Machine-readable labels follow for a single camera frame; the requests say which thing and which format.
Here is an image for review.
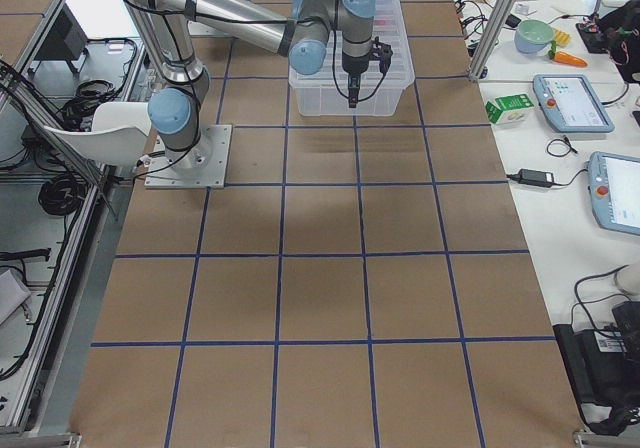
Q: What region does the yellow toy corn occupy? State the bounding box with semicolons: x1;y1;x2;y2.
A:
553;29;571;47

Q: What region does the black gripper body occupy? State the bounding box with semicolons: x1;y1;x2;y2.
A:
342;55;370;99

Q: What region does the clear plastic box lid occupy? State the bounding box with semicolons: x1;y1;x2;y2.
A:
289;0;415;97

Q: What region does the green bowl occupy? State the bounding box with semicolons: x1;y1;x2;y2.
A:
514;19;554;54

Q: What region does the teach pendant near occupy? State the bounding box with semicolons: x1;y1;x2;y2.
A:
587;151;639;235

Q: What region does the toy carrot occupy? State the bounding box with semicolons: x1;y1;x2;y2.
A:
548;50;588;68

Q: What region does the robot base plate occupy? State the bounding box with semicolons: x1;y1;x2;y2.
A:
144;124;232;189

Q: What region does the aluminium frame post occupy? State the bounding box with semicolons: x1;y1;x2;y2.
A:
468;0;516;82

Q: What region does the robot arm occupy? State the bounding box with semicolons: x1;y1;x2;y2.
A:
123;0;393;112

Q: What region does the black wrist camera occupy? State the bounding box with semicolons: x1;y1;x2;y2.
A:
370;37;393;76

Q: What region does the clear plastic storage box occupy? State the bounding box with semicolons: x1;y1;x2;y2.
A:
289;0;415;116

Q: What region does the green white carton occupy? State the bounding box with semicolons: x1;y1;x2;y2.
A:
485;93;534;125

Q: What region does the teach pendant far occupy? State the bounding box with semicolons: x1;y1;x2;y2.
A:
532;74;615;134

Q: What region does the white chair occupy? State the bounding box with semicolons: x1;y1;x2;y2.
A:
44;102;151;168

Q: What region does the black power adapter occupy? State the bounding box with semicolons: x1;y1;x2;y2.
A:
518;168;555;188

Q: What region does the teach pendant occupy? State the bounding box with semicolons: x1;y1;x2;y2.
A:
587;151;639;235
532;74;615;134

